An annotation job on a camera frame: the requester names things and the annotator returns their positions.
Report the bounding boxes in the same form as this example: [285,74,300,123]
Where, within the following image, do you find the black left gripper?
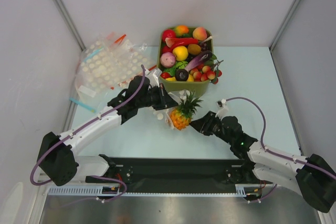
[136,83,178,111]

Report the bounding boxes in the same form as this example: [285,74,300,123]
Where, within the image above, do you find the toy pineapple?
[169,91,203,131]

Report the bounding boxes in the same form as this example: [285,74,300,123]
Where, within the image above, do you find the clear dotted zip bag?
[148,90,190,130]

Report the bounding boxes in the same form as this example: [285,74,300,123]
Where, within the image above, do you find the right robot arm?
[190,111,335,213]

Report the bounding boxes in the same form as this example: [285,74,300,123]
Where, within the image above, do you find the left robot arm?
[36,76,178,186]

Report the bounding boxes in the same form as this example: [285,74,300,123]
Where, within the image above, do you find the pile of dotted zip bags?
[75,32,156,108]

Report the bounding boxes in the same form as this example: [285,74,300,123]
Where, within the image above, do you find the blue zip bag slider strip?
[69,98,96,113]

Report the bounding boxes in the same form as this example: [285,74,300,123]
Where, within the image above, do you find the dark purple toy plum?
[175,69,189,81]

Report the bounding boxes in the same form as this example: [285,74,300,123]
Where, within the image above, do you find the purple toy eggplant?
[184,50,213,72]

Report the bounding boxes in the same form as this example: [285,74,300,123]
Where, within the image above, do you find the green plastic fruit bin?
[156,27,217,97]

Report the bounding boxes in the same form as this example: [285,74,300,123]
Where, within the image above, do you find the pink toy onion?
[160,52,176,68]

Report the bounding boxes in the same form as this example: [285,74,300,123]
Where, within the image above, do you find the yellow toy lemon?
[172,46,188,61]

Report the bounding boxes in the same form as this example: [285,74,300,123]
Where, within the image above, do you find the toy lychee cluster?
[187,60,223,84]

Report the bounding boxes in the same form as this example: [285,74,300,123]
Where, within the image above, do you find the toy watermelon slice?
[165,37,181,48]

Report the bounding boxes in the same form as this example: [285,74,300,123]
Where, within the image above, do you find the red toy chili pepper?
[171,38,198,49]

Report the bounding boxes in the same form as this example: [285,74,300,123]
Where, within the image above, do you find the brown toy kiwi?
[187,44,202,56]

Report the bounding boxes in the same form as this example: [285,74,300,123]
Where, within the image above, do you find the red toy apple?
[161,29,176,42]

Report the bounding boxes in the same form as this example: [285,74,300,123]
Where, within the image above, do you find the toy purple grapes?
[198,42,211,52]

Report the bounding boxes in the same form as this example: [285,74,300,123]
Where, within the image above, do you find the orange toy mango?
[173,25,189,37]

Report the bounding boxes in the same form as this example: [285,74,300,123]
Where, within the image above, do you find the toy peach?
[192,27,208,41]

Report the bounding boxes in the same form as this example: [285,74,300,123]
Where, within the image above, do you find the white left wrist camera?
[145,68,162,86]

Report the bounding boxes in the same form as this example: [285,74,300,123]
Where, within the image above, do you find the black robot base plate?
[85,154,266,194]

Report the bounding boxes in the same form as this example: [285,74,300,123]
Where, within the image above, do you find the white cable duct strip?
[48,184,266,197]

